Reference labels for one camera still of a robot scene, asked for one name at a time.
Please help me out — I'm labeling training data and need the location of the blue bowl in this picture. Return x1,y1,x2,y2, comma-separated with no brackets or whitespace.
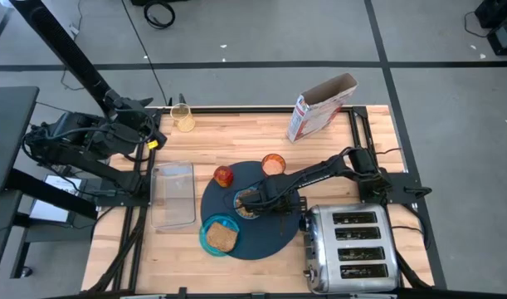
233,186,261,220

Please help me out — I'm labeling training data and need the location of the silver four-slot toaster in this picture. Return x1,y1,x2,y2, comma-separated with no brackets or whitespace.
298,203,400,295

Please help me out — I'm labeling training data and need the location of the white red cereal box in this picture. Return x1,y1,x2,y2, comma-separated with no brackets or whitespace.
285,73,359,145

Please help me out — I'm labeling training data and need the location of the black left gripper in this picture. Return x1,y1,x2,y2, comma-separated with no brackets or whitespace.
105,89,169,150

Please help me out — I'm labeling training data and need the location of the black aluminium table frame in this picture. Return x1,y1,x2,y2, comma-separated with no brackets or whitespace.
86,93,435,299

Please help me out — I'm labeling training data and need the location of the orange drinking cup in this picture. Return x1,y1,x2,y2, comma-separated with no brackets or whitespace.
261,153,287,178

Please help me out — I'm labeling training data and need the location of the black toaster cord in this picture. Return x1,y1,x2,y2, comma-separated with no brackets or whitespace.
392,225,429,250

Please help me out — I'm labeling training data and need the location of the black coiled cable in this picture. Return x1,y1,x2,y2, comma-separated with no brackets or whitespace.
144,1,177,31

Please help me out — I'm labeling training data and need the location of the dark round placemat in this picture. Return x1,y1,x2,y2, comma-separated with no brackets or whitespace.
200,160,303,262

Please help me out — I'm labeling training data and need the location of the black desk top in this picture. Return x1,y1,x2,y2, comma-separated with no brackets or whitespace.
0,190,24,292
0,86,41,194

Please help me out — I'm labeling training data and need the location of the teal plastic plate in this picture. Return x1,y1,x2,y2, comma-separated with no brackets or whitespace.
198,213,241,257

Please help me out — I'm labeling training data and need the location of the long black floor cable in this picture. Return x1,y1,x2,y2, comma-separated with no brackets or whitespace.
120,0,168,104

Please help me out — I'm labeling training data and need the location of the clear yellowish glass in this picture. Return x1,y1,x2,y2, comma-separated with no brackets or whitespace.
170,102,197,133

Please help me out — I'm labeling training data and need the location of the black desk base bar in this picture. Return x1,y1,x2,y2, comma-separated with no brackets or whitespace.
6,168,99,279

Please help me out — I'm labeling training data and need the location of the brown cereal pile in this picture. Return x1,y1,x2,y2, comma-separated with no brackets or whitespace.
236,193,254,219

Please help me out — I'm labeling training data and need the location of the red orange apple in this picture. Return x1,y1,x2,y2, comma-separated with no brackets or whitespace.
213,164,235,189

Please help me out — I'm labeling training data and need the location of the clear plastic container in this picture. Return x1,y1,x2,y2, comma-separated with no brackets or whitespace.
149,161,197,230

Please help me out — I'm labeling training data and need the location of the white paper sheet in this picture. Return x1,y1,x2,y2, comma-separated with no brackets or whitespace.
28,174,82,223

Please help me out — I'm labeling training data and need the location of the black equipment box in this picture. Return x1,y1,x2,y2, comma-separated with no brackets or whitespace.
475,0,507,56

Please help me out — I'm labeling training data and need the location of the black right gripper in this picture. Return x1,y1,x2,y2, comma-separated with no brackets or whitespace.
239,178,308,217

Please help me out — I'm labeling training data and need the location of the brown toast slice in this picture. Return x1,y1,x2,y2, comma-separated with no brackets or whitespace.
206,221,239,253

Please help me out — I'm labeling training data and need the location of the black stand leg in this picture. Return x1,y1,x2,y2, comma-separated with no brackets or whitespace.
10,0,134,128

